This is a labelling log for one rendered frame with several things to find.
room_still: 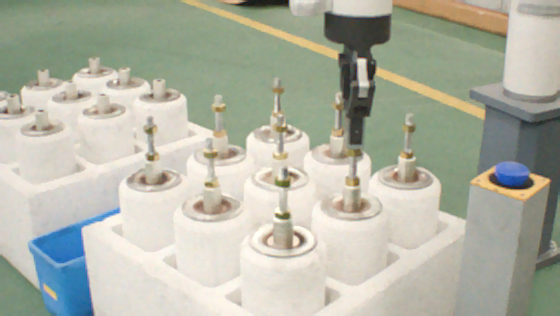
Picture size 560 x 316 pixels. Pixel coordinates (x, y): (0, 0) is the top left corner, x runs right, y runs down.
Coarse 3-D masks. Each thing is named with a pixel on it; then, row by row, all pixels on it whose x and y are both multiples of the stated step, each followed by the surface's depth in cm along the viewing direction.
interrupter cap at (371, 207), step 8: (336, 192) 90; (328, 200) 88; (336, 200) 88; (368, 200) 88; (376, 200) 88; (328, 208) 86; (336, 208) 86; (360, 208) 86; (368, 208) 86; (376, 208) 86; (336, 216) 84; (344, 216) 84; (352, 216) 84; (360, 216) 84; (368, 216) 84; (376, 216) 84
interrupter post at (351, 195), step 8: (344, 184) 86; (360, 184) 86; (344, 192) 86; (352, 192) 85; (360, 192) 86; (344, 200) 86; (352, 200) 85; (360, 200) 86; (344, 208) 86; (352, 208) 86
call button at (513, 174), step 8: (496, 168) 78; (504, 168) 78; (512, 168) 78; (520, 168) 78; (504, 176) 77; (512, 176) 76; (520, 176) 76; (528, 176) 77; (512, 184) 77; (520, 184) 77
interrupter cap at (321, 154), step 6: (324, 144) 105; (312, 150) 103; (318, 150) 103; (324, 150) 103; (312, 156) 101; (318, 156) 101; (324, 156) 101; (330, 156) 102; (348, 156) 102; (360, 156) 101; (324, 162) 99; (330, 162) 99; (336, 162) 99; (342, 162) 99; (348, 162) 99
